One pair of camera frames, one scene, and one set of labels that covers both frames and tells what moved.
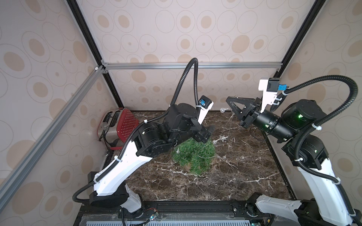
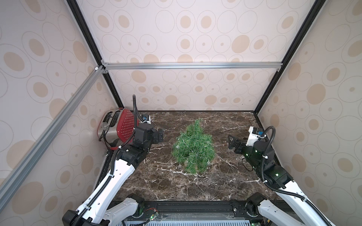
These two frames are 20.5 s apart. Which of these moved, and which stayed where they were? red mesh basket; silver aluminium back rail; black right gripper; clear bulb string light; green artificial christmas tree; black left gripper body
Moved: black right gripper; black left gripper body; clear bulb string light
Stayed: red mesh basket; silver aluminium back rail; green artificial christmas tree
